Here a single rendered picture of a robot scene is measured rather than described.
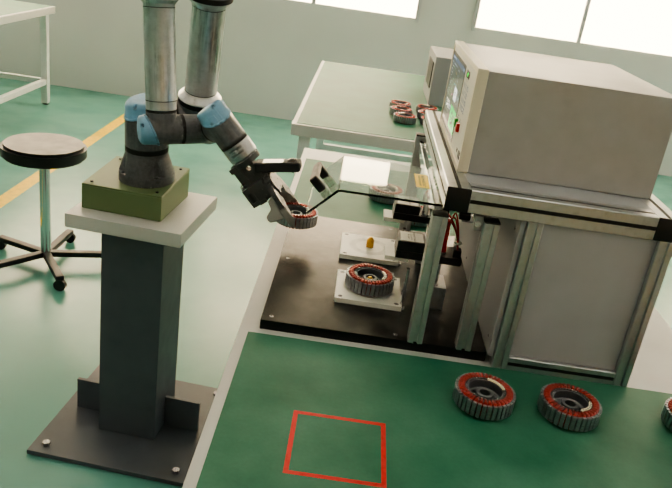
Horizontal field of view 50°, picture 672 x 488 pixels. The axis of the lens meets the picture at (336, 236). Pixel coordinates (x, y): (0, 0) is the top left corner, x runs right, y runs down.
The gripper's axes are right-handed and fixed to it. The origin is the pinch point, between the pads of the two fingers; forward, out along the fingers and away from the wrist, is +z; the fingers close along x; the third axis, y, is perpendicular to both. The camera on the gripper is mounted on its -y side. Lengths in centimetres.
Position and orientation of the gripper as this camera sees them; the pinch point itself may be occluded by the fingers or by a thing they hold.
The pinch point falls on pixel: (298, 215)
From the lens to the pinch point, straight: 186.0
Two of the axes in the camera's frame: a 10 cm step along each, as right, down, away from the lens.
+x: -0.4, 4.0, -9.2
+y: -8.3, 5.0, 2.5
